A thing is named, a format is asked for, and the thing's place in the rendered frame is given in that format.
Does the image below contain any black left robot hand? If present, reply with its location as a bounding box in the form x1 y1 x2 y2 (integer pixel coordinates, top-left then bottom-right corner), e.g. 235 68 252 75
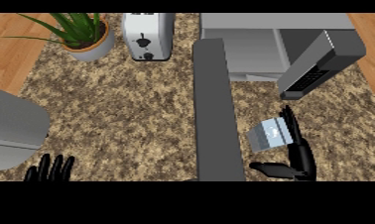
22 153 77 182

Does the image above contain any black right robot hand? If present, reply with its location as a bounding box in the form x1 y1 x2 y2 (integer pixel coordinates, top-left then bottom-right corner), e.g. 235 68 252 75
249 104 317 182

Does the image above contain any grey milk carton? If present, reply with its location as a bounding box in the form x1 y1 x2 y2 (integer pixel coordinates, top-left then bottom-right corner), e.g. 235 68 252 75
246 116 295 153

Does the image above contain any dark grey microwave door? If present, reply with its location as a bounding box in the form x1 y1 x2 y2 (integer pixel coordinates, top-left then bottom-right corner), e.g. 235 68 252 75
192 38 248 182

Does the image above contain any grey microwave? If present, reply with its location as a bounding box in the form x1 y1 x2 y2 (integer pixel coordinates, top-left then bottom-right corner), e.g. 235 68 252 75
199 12 367 101

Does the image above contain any grey plant pot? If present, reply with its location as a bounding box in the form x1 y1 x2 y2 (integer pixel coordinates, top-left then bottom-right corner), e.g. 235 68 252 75
62 24 116 62

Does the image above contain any green potted plant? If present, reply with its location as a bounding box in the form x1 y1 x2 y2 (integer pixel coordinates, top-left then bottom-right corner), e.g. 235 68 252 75
1 12 109 50

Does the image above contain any silver toaster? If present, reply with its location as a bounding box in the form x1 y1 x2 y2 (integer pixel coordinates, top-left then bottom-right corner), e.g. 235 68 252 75
119 12 175 62

